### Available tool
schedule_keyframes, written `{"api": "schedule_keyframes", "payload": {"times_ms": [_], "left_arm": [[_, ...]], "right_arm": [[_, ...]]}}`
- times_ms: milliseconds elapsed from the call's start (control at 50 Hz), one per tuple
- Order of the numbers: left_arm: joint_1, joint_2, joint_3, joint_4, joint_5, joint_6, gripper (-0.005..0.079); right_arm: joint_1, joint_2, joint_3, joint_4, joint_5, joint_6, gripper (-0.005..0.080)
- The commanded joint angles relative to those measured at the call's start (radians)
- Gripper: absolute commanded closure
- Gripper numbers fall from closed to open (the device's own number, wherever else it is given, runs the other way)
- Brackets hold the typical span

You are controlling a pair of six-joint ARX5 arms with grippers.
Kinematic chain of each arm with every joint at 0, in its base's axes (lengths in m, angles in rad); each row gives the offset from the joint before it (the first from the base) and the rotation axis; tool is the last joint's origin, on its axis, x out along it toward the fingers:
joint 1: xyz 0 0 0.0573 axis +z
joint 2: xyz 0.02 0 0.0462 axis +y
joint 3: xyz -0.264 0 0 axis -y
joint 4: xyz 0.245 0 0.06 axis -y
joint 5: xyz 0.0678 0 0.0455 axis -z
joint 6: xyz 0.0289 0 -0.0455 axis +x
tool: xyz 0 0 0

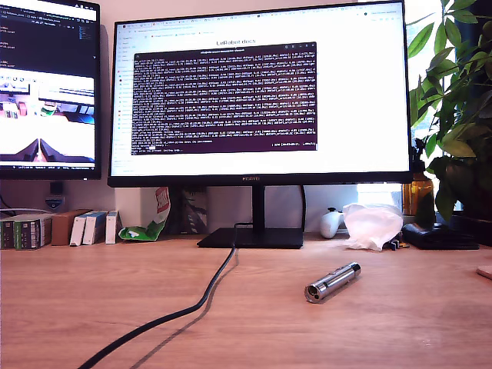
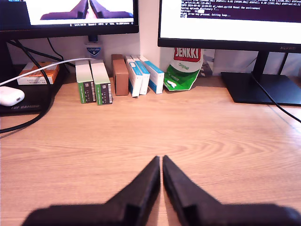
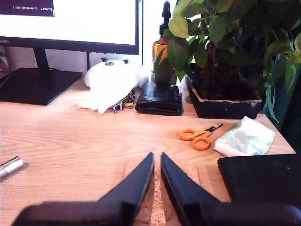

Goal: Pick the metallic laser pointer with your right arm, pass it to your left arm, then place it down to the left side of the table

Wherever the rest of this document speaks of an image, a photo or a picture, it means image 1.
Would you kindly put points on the metallic laser pointer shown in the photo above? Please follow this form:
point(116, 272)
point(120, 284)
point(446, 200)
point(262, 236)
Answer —
point(332, 282)

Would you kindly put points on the grey patterned package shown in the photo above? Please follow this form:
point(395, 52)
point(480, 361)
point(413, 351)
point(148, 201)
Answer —
point(194, 211)

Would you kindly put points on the white game controller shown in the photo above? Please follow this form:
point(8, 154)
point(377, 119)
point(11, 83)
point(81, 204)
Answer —
point(330, 225)

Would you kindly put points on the green snack bag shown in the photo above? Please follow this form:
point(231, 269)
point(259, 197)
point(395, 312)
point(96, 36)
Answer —
point(142, 232)

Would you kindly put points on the white crumpled plastic bag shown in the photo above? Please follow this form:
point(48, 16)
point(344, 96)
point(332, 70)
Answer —
point(371, 227)

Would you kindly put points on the large black Huawei monitor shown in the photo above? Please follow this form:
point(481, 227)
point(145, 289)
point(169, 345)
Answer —
point(346, 96)

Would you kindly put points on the white and blue box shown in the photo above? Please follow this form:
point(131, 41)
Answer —
point(111, 228)
point(77, 230)
point(91, 230)

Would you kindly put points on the small yellow black clip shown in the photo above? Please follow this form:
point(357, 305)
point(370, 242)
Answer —
point(396, 245)

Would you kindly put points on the amber pump bottle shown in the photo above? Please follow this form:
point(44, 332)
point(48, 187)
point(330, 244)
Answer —
point(417, 196)

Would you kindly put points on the brown cardboard box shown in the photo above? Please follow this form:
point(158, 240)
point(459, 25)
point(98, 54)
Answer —
point(63, 227)

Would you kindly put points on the small black cube device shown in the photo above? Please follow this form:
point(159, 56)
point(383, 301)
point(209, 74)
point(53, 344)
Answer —
point(56, 188)

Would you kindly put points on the blue shield badge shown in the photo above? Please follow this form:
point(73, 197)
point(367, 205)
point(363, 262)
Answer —
point(54, 202)

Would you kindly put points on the black wallet case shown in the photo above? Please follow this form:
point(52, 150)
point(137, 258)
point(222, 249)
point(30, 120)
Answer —
point(438, 238)

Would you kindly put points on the green leafy houseplant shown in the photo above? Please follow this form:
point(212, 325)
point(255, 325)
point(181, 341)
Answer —
point(461, 115)

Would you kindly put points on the dark plant pot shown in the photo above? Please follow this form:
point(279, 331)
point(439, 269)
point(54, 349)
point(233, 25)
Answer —
point(476, 227)

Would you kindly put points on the round cork coaster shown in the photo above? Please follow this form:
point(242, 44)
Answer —
point(486, 272)

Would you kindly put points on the black monitor with camera views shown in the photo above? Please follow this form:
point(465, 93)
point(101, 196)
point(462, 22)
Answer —
point(46, 57)

